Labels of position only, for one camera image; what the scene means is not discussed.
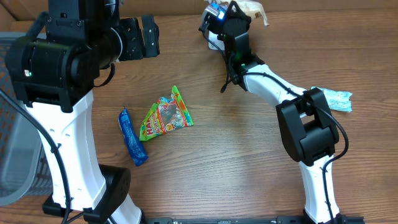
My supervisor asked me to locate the white barcode scanner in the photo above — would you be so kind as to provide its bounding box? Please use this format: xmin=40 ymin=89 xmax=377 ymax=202
xmin=208 ymin=31 xmax=224 ymax=51

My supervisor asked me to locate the blue Oreo cookie pack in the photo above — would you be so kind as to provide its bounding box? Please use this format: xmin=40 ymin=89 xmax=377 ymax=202
xmin=118 ymin=108 xmax=149 ymax=167

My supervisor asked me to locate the grey plastic mesh basket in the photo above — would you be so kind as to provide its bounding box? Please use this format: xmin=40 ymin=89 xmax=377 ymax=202
xmin=0 ymin=31 xmax=53 ymax=207

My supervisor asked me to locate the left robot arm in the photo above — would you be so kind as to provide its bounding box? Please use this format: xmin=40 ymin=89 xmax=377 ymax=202
xmin=5 ymin=0 xmax=160 ymax=223

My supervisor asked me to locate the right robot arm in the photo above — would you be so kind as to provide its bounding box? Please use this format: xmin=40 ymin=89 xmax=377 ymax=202
xmin=220 ymin=1 xmax=349 ymax=223

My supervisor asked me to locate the green Haribo gummy bag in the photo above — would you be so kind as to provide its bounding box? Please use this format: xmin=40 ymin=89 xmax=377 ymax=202
xmin=139 ymin=85 xmax=194 ymax=141

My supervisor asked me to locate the dried mushroom snack bag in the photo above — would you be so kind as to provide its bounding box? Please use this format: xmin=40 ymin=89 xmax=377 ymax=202
xmin=237 ymin=0 xmax=269 ymax=27

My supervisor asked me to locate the light teal snack packet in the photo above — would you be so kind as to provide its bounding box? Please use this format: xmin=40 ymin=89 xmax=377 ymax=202
xmin=312 ymin=86 xmax=353 ymax=112

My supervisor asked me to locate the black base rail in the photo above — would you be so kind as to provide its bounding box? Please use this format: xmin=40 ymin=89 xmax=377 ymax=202
xmin=142 ymin=216 xmax=364 ymax=224

